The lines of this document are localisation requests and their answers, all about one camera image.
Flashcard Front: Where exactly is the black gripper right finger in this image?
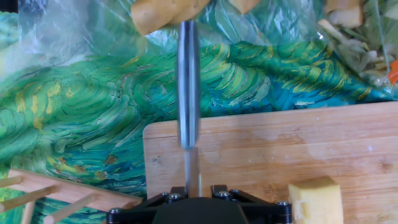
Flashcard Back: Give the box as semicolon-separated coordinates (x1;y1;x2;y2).
211;185;293;224

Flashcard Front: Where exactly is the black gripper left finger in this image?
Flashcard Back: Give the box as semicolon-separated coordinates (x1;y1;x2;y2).
106;186;187;224

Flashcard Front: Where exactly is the yellow potato chunk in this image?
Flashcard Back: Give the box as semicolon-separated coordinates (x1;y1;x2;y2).
287;176;345;224

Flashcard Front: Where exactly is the steel cleaver knife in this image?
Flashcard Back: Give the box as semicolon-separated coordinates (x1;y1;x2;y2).
176;20;203;198

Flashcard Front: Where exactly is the wooden peg rack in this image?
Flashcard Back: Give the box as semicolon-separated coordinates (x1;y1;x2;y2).
0;169;144;224

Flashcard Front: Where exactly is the bamboo cutting board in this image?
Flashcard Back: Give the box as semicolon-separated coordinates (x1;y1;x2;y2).
142;101;398;224

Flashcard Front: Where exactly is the painted landscape tablecloth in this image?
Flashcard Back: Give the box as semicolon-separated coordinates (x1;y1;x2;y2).
0;0;398;224

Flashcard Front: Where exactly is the plastic bag with orange label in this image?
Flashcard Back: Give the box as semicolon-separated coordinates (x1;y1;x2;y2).
310;0;398;90

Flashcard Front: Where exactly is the clear plastic bag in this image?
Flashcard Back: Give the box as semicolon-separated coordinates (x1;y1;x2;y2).
17;0;317;71

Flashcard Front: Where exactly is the small yellow potato scrap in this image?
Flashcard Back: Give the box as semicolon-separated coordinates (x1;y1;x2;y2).
323;0;364;29

